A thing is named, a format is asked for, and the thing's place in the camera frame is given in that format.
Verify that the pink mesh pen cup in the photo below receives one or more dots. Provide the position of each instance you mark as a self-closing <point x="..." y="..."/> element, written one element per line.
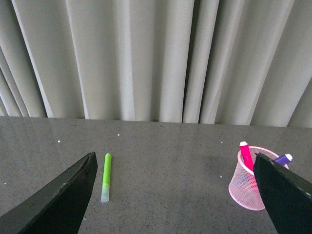
<point x="239" y="187"/>

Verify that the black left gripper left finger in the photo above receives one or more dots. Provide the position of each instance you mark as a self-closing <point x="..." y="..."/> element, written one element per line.
<point x="57" y="208"/>

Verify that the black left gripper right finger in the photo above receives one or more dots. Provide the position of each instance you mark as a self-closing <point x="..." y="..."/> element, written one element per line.
<point x="287" y="196"/>

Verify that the white pleated curtain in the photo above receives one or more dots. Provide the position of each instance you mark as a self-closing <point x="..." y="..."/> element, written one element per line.
<point x="238" y="62"/>

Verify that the purple highlighter pen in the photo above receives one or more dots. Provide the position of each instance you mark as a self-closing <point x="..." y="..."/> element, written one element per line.
<point x="284" y="159"/>

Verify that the green highlighter pen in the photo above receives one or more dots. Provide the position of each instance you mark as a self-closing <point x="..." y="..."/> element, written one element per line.
<point x="105" y="191"/>

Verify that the pink highlighter pen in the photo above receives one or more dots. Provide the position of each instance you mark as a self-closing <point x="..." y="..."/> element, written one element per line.
<point x="245" y="152"/>

